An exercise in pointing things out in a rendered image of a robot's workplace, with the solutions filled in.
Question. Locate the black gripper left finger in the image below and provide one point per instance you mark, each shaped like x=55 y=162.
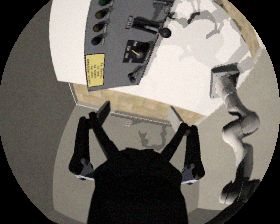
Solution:
x=80 y=164

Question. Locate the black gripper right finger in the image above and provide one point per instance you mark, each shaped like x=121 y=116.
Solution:
x=193 y=168

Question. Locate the dark grey control console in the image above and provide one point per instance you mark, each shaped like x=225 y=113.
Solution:
x=113 y=47

